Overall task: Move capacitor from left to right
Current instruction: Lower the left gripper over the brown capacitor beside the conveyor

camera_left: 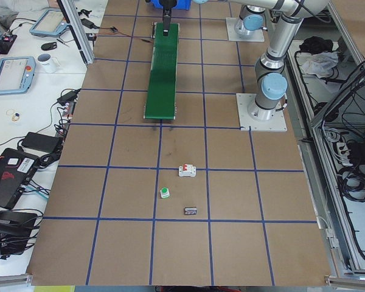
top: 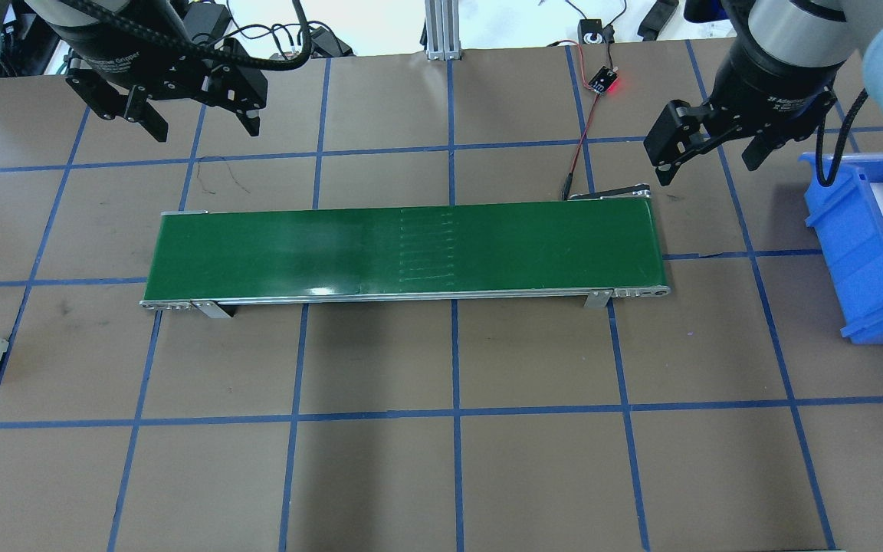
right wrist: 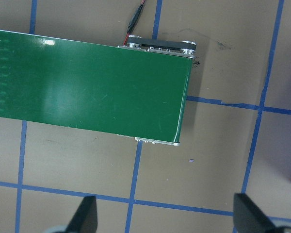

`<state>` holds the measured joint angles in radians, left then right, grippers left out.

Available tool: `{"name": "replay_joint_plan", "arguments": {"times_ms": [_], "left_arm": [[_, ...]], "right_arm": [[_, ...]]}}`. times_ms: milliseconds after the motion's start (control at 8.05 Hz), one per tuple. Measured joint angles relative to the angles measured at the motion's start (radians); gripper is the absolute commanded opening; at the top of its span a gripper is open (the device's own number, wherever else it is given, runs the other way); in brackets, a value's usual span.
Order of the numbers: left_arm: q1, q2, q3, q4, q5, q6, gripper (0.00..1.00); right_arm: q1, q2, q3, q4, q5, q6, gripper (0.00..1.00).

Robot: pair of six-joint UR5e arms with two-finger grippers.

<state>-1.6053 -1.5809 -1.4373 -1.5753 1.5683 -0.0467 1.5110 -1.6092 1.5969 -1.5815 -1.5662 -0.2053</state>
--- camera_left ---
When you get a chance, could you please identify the near blue teach pendant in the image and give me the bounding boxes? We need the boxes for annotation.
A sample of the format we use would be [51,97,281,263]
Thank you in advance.
[0,57,36,96]

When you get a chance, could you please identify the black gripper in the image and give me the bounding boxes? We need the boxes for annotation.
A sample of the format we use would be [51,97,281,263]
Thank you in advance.
[159,0,176,37]

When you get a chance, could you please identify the white crumpled cloth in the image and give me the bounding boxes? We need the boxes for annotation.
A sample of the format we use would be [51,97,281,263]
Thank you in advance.
[301,52,339,78]

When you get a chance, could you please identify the coiled black cables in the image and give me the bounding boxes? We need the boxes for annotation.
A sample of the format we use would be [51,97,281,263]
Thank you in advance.
[336,162,365,203]

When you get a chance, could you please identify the black computer mouse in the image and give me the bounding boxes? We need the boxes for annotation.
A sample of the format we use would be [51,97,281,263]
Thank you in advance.
[41,42,57,51]

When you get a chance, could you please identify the far blue teach pendant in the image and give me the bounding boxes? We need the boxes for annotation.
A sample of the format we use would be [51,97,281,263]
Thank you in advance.
[29,9,68,38]

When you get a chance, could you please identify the blue plastic bin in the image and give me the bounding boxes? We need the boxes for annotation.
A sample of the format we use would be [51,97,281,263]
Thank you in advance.
[150,0,191,10]

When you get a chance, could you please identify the blue teach pendant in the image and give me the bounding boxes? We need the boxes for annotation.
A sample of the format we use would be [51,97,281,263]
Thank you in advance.
[29,9,68,38]
[0,57,36,96]

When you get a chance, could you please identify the black cloth bundle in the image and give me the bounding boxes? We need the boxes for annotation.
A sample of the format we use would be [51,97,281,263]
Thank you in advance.
[299,36,333,54]

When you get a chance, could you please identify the black docking device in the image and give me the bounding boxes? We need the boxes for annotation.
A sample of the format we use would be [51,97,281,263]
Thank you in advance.
[0,210,43,259]

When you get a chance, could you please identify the white mug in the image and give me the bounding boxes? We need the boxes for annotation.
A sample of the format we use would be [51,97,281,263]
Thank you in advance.
[37,54,61,73]

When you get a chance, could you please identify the black laptop red logo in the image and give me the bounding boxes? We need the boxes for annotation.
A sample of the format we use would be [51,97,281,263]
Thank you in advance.
[0,148,40,209]

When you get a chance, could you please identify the aluminium frame post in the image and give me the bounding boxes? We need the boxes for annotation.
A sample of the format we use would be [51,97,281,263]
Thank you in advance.
[57,0,94,65]

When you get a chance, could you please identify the white circuit breaker red switch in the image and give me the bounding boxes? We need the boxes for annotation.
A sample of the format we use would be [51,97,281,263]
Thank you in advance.
[178,164,196,177]

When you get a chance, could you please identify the dark brown cylindrical capacitor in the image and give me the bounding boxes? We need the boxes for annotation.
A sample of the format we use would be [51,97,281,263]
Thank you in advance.
[184,207,198,215]

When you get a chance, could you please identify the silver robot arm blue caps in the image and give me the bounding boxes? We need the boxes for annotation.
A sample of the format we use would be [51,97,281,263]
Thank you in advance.
[238,1,328,110]

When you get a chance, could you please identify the black red electronics module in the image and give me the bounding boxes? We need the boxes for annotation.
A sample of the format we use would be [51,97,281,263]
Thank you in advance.
[0,33,18,55]

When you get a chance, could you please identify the red black motor cable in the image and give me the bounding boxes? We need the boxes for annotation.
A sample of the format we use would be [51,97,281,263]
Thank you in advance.
[97,26,155,43]

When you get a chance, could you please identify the small black power adapter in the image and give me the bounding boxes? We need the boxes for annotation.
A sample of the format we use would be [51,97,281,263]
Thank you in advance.
[57,89,80,105]

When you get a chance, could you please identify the black power adapter brick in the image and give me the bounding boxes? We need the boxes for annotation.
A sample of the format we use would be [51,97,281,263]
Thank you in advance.
[21,132,63,153]

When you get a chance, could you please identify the green push button white base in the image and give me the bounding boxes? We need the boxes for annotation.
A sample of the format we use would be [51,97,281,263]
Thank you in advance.
[160,187,170,199]

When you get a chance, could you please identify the green conveyor belt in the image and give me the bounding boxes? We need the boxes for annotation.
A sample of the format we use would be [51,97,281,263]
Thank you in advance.
[144,23,180,120]

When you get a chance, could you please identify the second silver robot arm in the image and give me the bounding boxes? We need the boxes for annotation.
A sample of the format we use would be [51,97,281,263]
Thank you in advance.
[234,5,267,36]

